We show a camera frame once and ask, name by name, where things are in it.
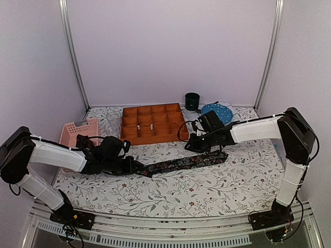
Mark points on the blue dotted plate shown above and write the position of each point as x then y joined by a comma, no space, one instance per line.
223,112

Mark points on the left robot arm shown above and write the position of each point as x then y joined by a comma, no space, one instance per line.
24,148

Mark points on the pink plastic basket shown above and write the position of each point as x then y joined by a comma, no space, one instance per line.
75,131

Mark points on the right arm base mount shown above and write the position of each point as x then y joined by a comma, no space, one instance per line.
268,219

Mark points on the dark floral tie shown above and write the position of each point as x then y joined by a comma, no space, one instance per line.
202,160

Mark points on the white grid placemat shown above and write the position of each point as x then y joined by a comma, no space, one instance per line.
192,115

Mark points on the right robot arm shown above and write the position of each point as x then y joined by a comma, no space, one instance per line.
290,127

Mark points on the orange wooden compartment tray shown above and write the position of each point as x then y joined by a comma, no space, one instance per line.
152,124

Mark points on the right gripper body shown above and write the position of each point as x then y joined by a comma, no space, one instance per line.
204,144

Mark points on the clear plastic cup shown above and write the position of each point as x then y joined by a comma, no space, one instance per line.
113,126

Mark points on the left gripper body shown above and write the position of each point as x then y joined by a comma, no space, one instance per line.
112,166

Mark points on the dark green mug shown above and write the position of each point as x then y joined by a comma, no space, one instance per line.
192,100

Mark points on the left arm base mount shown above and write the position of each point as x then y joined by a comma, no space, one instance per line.
78,219

